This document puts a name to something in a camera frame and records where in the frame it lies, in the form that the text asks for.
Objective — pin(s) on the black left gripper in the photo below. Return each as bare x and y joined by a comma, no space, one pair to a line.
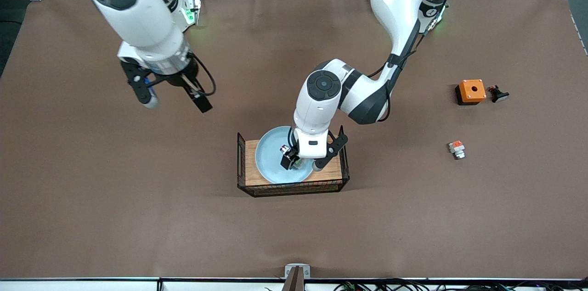
290,158

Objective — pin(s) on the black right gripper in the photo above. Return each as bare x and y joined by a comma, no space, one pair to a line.
177,79

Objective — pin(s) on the green and silver switch block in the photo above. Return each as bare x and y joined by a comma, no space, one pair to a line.
284,148

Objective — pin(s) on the light blue round plate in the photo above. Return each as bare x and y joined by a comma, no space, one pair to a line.
271,158

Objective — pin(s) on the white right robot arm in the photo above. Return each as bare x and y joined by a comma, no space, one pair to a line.
138,15

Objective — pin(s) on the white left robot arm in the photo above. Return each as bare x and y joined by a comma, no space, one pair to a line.
317,112

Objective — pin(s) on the black push button head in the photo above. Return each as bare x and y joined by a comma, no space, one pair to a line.
498,94

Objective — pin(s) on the wooden board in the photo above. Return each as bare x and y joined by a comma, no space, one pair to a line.
255,172

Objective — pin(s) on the brown table cover sheet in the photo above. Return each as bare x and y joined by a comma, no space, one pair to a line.
138,190

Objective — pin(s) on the orange and white switch block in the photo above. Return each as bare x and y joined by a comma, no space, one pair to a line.
457,148

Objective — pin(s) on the orange button enclosure box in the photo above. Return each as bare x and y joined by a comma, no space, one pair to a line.
472,90

